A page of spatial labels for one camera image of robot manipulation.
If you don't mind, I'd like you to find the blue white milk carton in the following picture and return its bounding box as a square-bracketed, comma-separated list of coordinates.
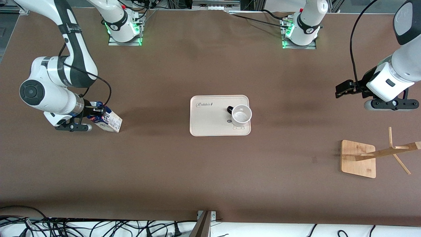
[86, 105, 123, 133]

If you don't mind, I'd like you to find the cream rabbit print tray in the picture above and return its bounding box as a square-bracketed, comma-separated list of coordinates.
[189, 95, 251, 137]

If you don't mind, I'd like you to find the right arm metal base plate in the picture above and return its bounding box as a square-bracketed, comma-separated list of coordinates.
[108, 32, 143, 46]

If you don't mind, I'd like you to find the wooden mug stand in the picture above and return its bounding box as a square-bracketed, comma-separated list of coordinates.
[340, 127, 421, 179]

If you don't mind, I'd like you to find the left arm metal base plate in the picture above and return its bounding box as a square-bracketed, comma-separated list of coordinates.
[282, 18, 317, 50]

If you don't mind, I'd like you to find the small metal corner bracket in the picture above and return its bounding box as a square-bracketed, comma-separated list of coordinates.
[197, 211, 217, 222]

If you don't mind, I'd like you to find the white smiley mug black handle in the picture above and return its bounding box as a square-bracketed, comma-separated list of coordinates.
[226, 105, 253, 126]

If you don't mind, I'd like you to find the grey metal box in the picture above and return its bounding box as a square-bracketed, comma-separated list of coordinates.
[192, 0, 241, 11]

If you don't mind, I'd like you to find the aluminium profile bar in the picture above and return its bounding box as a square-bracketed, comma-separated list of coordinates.
[189, 211, 212, 237]

